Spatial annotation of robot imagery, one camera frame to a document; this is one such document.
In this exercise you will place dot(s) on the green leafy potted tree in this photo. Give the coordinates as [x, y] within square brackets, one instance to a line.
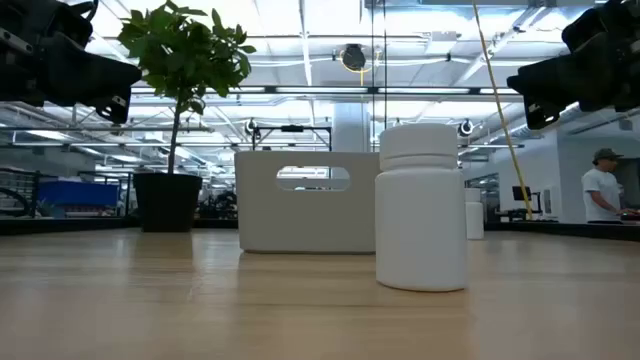
[185, 50]

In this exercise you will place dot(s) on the small black hanging reel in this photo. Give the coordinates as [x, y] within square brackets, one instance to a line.
[251, 127]
[466, 128]

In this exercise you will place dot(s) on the white plastic pill bottle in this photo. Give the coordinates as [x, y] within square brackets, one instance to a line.
[475, 220]
[420, 225]

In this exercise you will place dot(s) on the blue panel cart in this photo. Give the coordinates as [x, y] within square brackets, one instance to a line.
[75, 194]

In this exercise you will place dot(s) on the black plant pot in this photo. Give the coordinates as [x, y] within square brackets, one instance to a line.
[167, 205]

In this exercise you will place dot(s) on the black computer monitor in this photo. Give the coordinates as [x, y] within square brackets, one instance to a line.
[521, 193]

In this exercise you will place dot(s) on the black table edge rail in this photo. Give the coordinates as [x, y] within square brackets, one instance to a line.
[75, 225]

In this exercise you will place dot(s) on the black background station frame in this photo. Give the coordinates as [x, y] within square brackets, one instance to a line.
[292, 128]

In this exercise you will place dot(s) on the yellow pole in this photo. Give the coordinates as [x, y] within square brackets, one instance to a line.
[501, 107]

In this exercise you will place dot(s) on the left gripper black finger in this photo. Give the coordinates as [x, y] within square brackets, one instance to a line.
[117, 107]
[85, 75]

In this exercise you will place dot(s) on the white plastic basket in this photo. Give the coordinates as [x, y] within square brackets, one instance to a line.
[300, 220]

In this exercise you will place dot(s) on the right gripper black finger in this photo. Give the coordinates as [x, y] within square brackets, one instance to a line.
[542, 112]
[565, 80]

